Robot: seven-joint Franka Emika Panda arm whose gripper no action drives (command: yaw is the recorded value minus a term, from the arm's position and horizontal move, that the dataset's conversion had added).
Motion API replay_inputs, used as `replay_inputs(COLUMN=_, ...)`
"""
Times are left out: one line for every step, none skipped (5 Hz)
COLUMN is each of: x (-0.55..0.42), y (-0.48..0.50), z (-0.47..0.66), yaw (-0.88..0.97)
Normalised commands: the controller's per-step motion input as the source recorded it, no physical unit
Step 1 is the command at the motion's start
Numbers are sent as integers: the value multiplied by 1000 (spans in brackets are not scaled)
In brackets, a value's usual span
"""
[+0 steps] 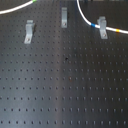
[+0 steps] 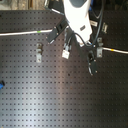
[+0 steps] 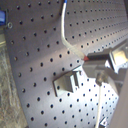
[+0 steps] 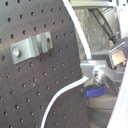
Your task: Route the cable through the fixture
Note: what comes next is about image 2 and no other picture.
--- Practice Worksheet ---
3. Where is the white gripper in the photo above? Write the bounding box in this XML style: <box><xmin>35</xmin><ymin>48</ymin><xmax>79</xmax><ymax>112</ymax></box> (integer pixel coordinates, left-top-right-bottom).
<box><xmin>48</xmin><ymin>15</ymin><xmax>98</xmax><ymax>75</ymax></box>

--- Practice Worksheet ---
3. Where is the white cable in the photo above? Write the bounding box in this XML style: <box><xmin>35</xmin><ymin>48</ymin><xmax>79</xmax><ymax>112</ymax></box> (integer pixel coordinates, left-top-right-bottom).
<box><xmin>0</xmin><ymin>29</ymin><xmax>54</xmax><ymax>37</ymax></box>

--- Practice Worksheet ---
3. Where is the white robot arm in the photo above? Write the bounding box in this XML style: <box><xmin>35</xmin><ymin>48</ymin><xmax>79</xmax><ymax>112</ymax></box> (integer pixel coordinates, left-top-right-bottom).
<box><xmin>47</xmin><ymin>0</ymin><xmax>92</xmax><ymax>59</ymax></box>

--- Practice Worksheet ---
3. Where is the white connector plug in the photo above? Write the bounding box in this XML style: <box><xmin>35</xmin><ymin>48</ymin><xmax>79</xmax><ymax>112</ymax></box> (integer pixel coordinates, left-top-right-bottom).
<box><xmin>62</xmin><ymin>44</ymin><xmax>71</xmax><ymax>59</ymax></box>

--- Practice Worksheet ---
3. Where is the metal clip right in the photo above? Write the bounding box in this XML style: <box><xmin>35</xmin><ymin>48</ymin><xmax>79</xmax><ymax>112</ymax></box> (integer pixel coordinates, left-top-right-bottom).
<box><xmin>97</xmin><ymin>37</ymin><xmax>103</xmax><ymax>58</ymax></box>

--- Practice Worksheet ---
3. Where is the upper metal cable clip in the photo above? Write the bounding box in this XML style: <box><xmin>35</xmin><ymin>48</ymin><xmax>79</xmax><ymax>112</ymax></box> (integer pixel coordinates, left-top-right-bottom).
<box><xmin>36</xmin><ymin>43</ymin><xmax>42</xmax><ymax>54</ymax></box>

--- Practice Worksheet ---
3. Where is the metal cable clip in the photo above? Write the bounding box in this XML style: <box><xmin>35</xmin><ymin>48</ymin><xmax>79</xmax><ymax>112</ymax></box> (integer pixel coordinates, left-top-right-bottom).
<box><xmin>36</xmin><ymin>54</ymin><xmax>41</xmax><ymax>63</ymax></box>
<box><xmin>36</xmin><ymin>43</ymin><xmax>42</xmax><ymax>54</ymax></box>

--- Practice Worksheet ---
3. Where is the lower metal cable clip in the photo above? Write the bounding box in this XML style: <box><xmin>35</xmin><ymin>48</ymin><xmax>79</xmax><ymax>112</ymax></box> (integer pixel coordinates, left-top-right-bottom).
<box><xmin>36</xmin><ymin>54</ymin><xmax>41</xmax><ymax>63</ymax></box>

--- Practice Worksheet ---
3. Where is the metal bracket upper right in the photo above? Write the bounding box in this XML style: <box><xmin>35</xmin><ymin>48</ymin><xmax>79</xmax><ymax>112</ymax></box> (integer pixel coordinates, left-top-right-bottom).
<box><xmin>102</xmin><ymin>22</ymin><xmax>108</xmax><ymax>33</ymax></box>

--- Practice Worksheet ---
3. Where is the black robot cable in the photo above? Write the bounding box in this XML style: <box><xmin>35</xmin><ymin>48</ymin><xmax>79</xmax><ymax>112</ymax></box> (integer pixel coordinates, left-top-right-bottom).
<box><xmin>89</xmin><ymin>0</ymin><xmax>107</xmax><ymax>48</ymax></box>

